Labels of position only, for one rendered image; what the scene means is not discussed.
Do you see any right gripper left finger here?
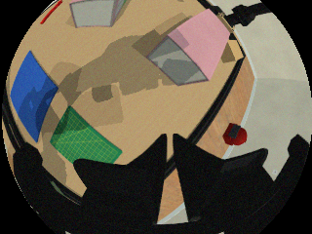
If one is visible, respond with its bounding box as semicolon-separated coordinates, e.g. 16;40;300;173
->
73;134;168;224

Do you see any blue flat rectangular slab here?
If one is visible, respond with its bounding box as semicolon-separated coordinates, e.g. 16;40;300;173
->
10;51;59;142

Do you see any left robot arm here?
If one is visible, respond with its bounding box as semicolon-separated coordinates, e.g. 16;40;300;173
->
224;2;272;28

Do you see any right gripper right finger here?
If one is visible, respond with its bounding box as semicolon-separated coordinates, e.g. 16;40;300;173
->
173;134;268;222

